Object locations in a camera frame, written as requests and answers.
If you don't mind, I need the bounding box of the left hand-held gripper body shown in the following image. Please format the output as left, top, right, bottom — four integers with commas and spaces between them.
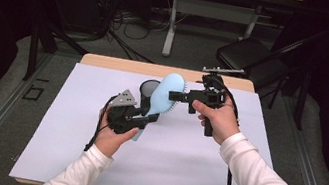
103, 86, 155, 140

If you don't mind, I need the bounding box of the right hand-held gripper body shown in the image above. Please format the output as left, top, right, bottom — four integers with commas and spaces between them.
180, 61, 246, 143

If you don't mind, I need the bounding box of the light blue hairbrush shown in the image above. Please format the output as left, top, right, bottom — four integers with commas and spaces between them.
131, 67, 189, 149

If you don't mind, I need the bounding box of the person's left hand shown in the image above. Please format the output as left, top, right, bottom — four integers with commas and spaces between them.
91, 105, 143, 162

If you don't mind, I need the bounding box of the person's right hand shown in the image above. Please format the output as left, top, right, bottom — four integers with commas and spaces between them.
185, 90, 246, 149

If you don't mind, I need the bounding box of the white table mat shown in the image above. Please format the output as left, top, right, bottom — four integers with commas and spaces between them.
7, 54, 286, 185

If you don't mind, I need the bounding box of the black folding chair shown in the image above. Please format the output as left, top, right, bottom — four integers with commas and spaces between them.
208, 11, 329, 118

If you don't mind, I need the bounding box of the white desk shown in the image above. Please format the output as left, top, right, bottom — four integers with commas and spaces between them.
142, 0, 306, 78

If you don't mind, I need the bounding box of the black metal stand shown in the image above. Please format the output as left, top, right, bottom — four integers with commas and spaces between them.
22, 18, 94, 92

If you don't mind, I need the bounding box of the left hand-held gripper cable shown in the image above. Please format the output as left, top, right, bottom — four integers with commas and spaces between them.
84, 91, 119, 156

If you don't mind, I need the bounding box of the bundle of floor cables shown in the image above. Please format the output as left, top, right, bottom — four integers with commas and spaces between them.
84, 0, 182, 67

